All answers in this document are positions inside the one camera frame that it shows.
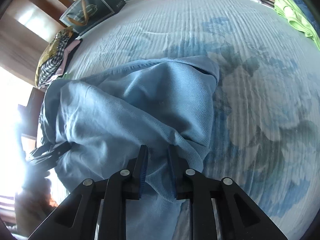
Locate person's left forearm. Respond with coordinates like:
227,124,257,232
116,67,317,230
14,191,58,238

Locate black-white checkered folded garment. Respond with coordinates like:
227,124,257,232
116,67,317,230
37,34,72,88

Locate wooden headboard frame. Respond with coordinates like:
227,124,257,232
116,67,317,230
15,0,75,43

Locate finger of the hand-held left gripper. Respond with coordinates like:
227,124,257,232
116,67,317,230
31,141,73,159
26,152,62,172

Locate light blue denim pants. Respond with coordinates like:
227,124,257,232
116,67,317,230
39,56,220,240

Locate stack of folded clothes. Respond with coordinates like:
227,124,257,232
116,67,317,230
35,26,74,88

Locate pink folded garment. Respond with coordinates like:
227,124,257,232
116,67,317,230
56,39,83,77

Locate blue floral bedsheet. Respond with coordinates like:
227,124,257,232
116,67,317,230
37,0,320,240

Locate black gift bag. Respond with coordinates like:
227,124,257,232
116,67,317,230
59,0,127,37

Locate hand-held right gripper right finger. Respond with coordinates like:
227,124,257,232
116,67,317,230
167,145,288,240

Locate lime green garment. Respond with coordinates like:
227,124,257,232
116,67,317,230
274,0,320,43

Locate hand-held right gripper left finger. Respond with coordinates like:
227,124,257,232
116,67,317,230
27,144,149,240

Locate black folded garment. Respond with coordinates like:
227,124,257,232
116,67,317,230
65,36,83,67

